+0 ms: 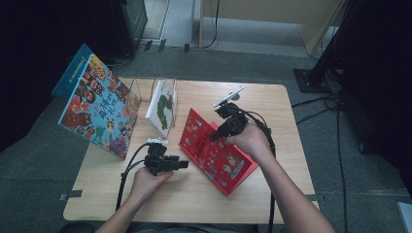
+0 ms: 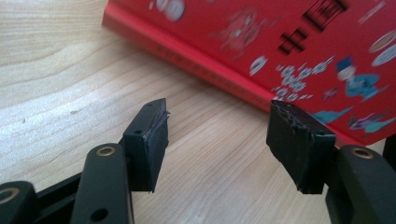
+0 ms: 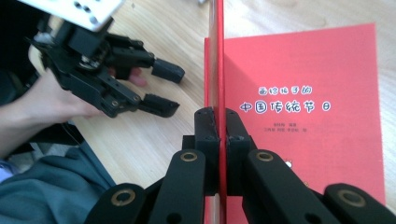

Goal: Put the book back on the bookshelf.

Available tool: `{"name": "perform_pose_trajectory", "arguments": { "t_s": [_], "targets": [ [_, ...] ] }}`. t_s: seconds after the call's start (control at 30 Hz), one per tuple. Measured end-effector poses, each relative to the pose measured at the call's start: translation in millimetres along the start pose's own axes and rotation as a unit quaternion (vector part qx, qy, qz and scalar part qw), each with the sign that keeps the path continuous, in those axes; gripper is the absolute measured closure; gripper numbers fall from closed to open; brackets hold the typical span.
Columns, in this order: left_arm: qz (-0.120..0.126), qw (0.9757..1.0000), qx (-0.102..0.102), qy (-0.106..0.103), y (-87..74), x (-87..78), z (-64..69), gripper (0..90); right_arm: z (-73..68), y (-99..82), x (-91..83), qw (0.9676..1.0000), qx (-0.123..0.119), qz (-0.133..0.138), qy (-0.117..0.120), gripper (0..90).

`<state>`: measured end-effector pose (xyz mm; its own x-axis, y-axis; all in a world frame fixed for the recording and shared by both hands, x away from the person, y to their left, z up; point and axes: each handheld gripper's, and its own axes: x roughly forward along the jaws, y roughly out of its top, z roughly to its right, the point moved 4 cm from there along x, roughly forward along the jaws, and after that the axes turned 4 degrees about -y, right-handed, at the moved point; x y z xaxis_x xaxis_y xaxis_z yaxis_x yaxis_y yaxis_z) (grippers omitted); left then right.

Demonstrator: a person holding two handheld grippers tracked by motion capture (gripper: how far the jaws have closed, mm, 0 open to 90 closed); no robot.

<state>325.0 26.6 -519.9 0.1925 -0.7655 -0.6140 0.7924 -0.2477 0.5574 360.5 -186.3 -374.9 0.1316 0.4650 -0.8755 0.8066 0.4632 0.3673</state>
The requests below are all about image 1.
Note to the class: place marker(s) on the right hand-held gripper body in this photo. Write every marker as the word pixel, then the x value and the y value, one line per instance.
pixel 234 121

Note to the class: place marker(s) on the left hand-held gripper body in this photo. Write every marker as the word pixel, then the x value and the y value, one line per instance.
pixel 157 160

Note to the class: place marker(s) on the red picture book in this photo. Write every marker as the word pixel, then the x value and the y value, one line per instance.
pixel 213 161

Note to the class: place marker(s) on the white green caterpillar book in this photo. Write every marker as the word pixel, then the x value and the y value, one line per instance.
pixel 162 110

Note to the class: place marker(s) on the clear acrylic book rack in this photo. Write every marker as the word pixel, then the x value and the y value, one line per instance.
pixel 137 97

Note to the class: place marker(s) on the light blue animal faces book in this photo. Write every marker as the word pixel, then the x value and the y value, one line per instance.
pixel 97 110

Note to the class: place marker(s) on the person's left hand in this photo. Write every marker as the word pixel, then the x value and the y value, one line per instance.
pixel 147 186

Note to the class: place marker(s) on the person's right hand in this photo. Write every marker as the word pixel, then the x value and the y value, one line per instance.
pixel 254 142

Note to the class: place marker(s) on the grey tape strip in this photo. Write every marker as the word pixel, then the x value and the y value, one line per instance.
pixel 312 197
pixel 73 194

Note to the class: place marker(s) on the beige wooden furniture panel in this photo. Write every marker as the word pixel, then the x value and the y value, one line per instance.
pixel 275 11

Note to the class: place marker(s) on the black cabinet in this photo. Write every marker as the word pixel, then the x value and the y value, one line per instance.
pixel 131 22

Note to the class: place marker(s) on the white object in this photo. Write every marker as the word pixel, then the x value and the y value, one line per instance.
pixel 406 218

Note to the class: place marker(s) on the black stand base plate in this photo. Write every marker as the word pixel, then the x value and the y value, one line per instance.
pixel 307 81

